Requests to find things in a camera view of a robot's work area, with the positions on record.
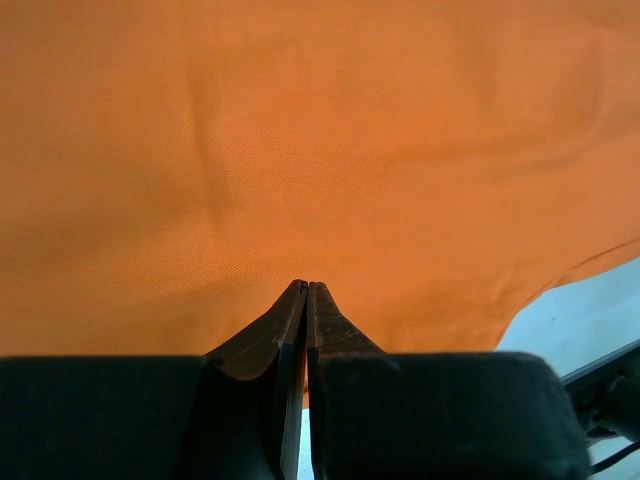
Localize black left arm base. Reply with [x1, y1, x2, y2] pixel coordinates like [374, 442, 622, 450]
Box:
[562, 341, 639, 474]

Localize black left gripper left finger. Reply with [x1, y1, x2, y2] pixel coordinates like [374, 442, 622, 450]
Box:
[1, 280, 307, 479]

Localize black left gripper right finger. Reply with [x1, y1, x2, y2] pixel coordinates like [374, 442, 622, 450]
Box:
[306, 282, 590, 479]

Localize orange trousers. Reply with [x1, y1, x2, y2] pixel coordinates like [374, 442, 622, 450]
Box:
[1, 1, 639, 355]

